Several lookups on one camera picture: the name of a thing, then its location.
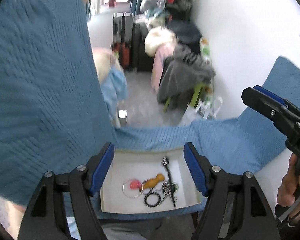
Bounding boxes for red suitcase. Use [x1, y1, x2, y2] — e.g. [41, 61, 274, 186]
[111, 42, 131, 69]

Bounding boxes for black spiral hair tie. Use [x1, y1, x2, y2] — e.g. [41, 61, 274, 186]
[143, 191, 162, 209]

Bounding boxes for green plastic stool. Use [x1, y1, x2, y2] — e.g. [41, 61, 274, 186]
[163, 83, 207, 113]

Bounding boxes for orange gourd pendant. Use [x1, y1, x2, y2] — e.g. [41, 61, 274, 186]
[143, 173, 165, 190]

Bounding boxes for pink flower hair clip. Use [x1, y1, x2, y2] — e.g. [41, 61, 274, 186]
[129, 179, 143, 192]

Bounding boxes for silver bangle bracelet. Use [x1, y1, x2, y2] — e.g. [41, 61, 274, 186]
[122, 178, 144, 199]

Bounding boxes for cream fluffy blanket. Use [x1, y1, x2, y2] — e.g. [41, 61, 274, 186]
[145, 27, 177, 57]

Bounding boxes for white tote bag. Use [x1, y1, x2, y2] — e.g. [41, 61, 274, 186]
[178, 97, 223, 127]

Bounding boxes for black rhinestone hair clip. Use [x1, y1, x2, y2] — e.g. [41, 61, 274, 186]
[162, 157, 176, 208]

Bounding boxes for green jewelry box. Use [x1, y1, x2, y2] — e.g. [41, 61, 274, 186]
[100, 148, 203, 215]

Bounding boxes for black suitcase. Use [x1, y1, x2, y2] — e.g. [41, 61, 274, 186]
[131, 22, 154, 72]

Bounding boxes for person's right hand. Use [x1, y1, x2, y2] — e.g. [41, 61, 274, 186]
[276, 153, 300, 227]

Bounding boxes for grey fleece blanket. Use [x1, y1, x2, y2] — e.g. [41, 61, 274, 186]
[157, 44, 216, 103]

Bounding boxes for beige bed quilt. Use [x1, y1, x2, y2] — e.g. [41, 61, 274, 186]
[92, 47, 123, 83]

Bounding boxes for beaded ball chain necklace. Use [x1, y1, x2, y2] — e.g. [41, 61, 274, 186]
[146, 180, 179, 207]

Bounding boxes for light blue blanket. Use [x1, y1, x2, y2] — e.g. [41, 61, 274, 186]
[101, 65, 128, 120]

